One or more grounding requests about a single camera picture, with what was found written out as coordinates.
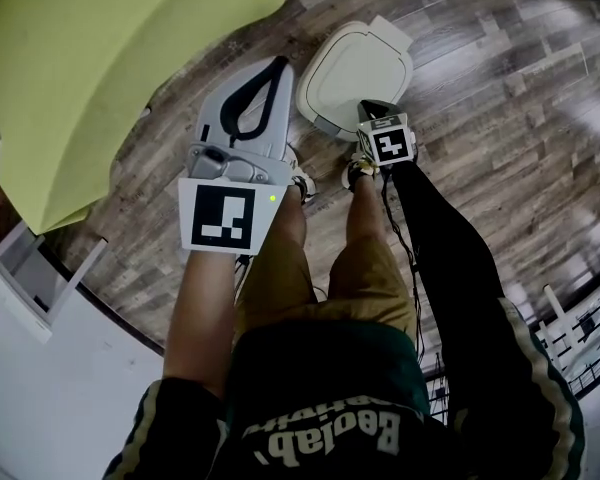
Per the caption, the person's left leg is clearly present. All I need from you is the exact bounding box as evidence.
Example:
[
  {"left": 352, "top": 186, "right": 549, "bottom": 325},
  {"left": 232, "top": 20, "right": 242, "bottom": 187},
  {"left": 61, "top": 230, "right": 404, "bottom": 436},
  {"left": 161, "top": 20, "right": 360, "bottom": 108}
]
[{"left": 268, "top": 184, "right": 310, "bottom": 250}]

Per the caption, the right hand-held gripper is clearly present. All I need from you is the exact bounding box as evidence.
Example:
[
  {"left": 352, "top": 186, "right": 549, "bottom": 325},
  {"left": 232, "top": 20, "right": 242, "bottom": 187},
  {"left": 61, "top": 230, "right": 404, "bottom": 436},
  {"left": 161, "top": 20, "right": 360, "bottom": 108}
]
[{"left": 357, "top": 98, "right": 418, "bottom": 167}]

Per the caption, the person's leg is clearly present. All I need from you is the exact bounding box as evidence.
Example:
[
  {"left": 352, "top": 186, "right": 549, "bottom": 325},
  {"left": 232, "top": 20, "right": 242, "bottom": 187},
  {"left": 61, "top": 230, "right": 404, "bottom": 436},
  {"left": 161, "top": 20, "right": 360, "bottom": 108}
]
[
  {"left": 344, "top": 176, "right": 387, "bottom": 250},
  {"left": 268, "top": 184, "right": 310, "bottom": 250}
]

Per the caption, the white railing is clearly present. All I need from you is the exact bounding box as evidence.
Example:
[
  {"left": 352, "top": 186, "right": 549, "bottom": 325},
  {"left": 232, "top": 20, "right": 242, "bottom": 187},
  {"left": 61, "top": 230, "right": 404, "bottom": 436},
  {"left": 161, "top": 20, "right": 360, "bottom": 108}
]
[{"left": 528, "top": 266, "right": 600, "bottom": 402}]

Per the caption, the white wooden chair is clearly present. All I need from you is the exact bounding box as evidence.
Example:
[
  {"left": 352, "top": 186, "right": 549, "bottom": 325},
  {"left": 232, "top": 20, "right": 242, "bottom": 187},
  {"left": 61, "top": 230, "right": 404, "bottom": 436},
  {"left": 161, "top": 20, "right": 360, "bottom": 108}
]
[{"left": 0, "top": 219, "right": 110, "bottom": 345}]

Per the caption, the person's right forearm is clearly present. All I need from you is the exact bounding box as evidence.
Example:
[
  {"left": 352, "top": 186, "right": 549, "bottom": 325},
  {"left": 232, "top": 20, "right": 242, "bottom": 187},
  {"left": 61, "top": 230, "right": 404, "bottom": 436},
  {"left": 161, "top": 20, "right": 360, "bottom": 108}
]
[{"left": 388, "top": 160, "right": 509, "bottom": 329}]

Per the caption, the green tablecloth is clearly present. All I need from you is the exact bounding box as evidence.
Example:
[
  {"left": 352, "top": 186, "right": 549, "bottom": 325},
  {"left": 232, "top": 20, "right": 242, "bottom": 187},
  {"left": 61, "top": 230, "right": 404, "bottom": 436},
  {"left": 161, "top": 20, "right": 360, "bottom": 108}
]
[{"left": 0, "top": 0, "right": 347, "bottom": 236}]

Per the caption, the person's green shirt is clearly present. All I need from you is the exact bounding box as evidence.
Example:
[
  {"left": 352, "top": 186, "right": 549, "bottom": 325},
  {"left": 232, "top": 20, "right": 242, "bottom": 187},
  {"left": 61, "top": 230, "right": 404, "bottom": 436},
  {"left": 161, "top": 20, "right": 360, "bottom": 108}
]
[{"left": 101, "top": 296, "right": 587, "bottom": 480}]

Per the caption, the person's shoe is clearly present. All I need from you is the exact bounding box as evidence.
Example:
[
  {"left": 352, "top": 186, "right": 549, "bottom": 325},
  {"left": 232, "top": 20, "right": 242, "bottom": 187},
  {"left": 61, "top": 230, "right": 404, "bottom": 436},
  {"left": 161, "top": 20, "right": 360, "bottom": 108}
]
[
  {"left": 281, "top": 142, "right": 317, "bottom": 205},
  {"left": 340, "top": 149, "right": 382, "bottom": 195}
]

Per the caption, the person's left forearm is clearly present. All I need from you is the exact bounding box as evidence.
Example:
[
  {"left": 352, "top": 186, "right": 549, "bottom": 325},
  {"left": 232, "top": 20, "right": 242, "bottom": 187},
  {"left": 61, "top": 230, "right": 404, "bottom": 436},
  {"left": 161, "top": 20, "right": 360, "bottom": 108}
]
[{"left": 161, "top": 250, "right": 262, "bottom": 400}]

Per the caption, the person's right shoe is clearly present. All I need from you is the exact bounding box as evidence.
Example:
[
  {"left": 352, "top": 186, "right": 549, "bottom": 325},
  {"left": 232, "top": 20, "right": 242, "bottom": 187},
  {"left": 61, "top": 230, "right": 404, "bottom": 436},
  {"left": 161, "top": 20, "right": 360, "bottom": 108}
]
[{"left": 340, "top": 149, "right": 382, "bottom": 195}]

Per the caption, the person's right leg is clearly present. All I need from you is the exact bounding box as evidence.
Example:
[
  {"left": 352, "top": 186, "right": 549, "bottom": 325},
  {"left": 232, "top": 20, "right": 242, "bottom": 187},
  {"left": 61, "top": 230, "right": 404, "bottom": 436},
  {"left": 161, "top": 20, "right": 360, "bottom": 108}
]
[{"left": 344, "top": 176, "right": 387, "bottom": 250}]

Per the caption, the person's left shoe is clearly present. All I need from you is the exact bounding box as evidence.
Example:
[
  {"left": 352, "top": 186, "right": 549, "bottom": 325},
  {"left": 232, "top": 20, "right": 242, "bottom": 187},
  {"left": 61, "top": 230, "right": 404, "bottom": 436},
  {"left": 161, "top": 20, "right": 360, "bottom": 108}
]
[{"left": 281, "top": 142, "right": 317, "bottom": 205}]

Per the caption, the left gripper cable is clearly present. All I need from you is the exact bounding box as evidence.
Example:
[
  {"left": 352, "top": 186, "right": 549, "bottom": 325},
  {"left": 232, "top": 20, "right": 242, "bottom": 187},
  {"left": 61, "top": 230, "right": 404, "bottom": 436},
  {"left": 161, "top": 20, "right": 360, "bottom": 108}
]
[{"left": 231, "top": 254, "right": 255, "bottom": 300}]

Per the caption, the round pale green tabletop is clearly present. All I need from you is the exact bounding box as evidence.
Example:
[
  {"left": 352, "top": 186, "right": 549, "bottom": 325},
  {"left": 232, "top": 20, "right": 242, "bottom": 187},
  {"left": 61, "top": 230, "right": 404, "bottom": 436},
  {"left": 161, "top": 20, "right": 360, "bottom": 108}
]
[{"left": 302, "top": 20, "right": 413, "bottom": 118}]

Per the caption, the white lidded trash bin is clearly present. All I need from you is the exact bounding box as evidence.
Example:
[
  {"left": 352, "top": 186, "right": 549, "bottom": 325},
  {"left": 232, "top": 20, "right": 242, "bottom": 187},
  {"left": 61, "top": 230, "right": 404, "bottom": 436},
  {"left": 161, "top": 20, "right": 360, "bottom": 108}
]
[{"left": 295, "top": 14, "right": 416, "bottom": 143}]

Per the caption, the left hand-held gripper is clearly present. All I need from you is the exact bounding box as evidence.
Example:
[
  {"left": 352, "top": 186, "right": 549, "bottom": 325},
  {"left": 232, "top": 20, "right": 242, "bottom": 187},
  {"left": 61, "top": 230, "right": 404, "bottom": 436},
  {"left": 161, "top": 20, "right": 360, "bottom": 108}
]
[{"left": 178, "top": 56, "right": 296, "bottom": 257}]

